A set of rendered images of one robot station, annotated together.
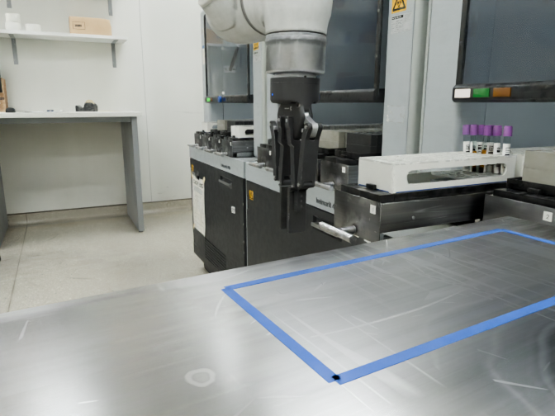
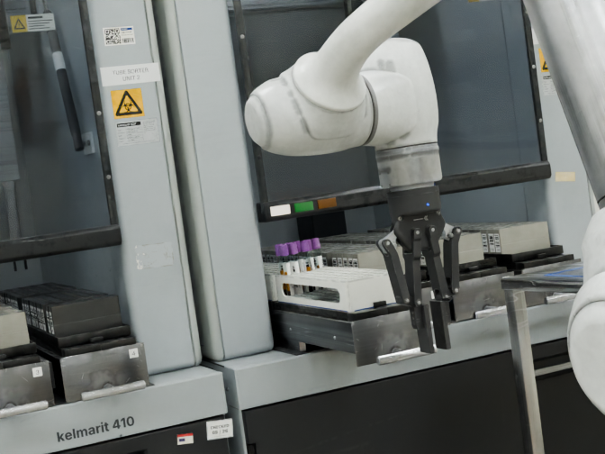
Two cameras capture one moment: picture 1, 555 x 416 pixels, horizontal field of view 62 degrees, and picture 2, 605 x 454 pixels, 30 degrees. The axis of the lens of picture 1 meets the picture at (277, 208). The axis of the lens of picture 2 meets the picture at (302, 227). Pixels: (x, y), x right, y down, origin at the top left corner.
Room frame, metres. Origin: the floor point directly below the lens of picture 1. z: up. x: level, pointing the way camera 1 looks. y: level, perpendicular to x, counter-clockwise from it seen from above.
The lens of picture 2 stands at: (0.82, 1.60, 1.05)
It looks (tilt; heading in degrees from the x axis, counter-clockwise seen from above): 3 degrees down; 272
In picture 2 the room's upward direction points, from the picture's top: 8 degrees counter-clockwise
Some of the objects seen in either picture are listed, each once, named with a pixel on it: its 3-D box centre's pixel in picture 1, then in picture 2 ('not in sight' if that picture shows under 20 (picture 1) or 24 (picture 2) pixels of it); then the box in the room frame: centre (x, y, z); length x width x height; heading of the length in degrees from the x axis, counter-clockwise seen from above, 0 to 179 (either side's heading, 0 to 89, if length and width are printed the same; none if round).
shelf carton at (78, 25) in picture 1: (90, 28); not in sight; (3.73, 1.44, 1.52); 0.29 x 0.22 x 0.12; 114
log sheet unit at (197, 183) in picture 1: (196, 203); not in sight; (2.43, 0.44, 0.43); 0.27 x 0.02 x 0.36; 25
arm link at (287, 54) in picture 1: (295, 58); (409, 167); (0.71, -0.03, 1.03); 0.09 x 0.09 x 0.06
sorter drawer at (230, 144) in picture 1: (292, 143); not in sight; (2.13, -0.07, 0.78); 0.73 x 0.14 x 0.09; 115
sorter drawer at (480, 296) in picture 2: not in sight; (400, 284); (0.72, -0.74, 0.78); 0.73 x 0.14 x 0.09; 115
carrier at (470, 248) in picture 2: not in sight; (455, 252); (0.62, -0.53, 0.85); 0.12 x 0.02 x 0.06; 25
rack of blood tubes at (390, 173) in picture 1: (438, 172); (336, 291); (0.85, -0.30, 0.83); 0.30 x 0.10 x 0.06; 115
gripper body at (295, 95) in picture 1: (294, 108); (416, 219); (0.71, -0.03, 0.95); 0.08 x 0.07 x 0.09; 26
